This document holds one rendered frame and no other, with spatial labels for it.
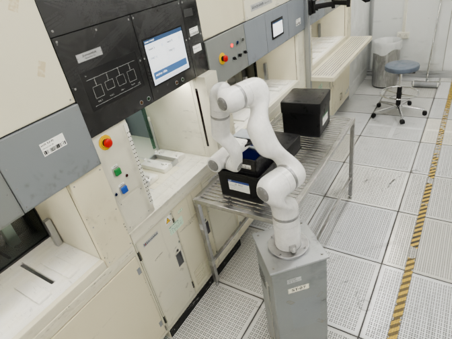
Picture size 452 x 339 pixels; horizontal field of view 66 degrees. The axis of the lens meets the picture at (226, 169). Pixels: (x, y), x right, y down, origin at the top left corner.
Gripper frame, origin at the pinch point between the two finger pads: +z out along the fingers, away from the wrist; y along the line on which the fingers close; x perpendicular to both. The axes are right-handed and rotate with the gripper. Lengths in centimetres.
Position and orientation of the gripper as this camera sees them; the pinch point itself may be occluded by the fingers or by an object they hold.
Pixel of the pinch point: (245, 136)
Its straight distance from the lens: 194.3
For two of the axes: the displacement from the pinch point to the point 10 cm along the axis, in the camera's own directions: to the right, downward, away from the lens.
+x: -1.6, -8.5, -5.1
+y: 8.2, 1.7, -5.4
